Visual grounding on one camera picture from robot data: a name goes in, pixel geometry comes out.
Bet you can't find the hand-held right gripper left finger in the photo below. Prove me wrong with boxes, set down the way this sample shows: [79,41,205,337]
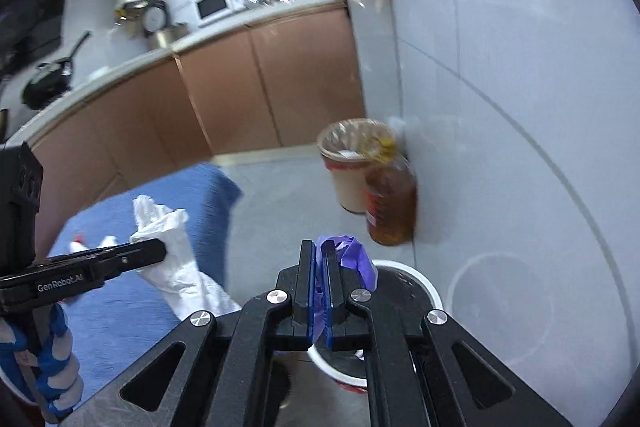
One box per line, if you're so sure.
[60,240,318,427]

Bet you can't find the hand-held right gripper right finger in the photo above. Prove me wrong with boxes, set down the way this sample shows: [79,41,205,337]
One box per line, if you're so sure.
[322,241,576,427]

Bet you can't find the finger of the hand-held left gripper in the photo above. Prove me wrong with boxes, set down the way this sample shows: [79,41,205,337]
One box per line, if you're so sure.
[94,239,167,284]

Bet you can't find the white tissue paper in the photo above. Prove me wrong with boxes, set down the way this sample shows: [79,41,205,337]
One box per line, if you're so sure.
[129,194,243,320]

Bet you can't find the purple wrapper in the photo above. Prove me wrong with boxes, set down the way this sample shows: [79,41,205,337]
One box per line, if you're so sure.
[318,234,379,293]

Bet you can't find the white round waste bin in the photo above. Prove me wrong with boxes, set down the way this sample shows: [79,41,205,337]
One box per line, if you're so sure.
[306,259,445,395]

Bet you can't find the person's left hand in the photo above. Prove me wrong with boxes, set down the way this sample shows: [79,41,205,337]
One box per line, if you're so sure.
[0,302,85,424]

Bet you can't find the blue blanket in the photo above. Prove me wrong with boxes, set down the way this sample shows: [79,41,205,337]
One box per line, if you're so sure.
[47,163,245,400]

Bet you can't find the cooking oil bottle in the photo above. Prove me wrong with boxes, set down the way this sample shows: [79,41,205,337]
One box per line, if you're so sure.
[364,129,419,247]

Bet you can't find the beige bin with plastic liner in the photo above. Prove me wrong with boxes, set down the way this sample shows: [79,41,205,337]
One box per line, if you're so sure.
[317,118,401,215]

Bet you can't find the black frying pan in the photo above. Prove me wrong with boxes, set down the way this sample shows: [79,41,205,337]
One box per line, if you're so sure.
[21,31,93,110]

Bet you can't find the brown kitchen base cabinets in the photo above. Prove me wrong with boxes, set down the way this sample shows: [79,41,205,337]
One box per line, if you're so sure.
[27,4,367,228]

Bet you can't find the black range hood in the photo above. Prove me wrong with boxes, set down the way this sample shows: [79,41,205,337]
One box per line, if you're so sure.
[0,0,76,80]

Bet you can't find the steel cooking pot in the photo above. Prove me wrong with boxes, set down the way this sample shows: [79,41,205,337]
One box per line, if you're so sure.
[150,23,190,52]

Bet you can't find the round dial kitchen scale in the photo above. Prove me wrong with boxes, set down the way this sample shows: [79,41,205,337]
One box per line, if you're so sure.
[141,2,167,35]

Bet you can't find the white microwave oven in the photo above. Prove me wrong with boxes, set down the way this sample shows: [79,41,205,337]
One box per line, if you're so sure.
[194,0,232,28]

